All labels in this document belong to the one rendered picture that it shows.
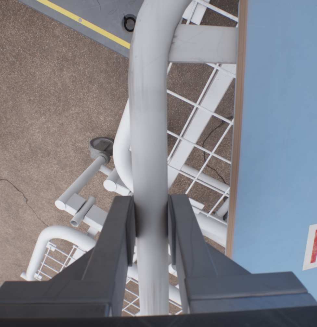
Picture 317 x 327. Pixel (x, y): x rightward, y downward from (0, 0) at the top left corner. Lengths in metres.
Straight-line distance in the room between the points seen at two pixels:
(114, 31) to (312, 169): 0.55
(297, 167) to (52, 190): 1.44
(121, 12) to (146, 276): 0.57
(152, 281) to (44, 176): 1.36
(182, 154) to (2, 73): 1.04
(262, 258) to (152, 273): 0.08
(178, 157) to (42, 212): 1.33
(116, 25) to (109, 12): 0.03
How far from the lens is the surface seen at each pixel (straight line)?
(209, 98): 0.48
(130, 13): 0.63
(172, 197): 0.15
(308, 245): 0.21
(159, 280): 0.17
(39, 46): 1.18
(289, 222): 0.19
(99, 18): 0.66
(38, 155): 1.43
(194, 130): 0.50
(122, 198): 0.15
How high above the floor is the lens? 0.91
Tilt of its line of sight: 56 degrees down
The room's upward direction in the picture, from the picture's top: 154 degrees counter-clockwise
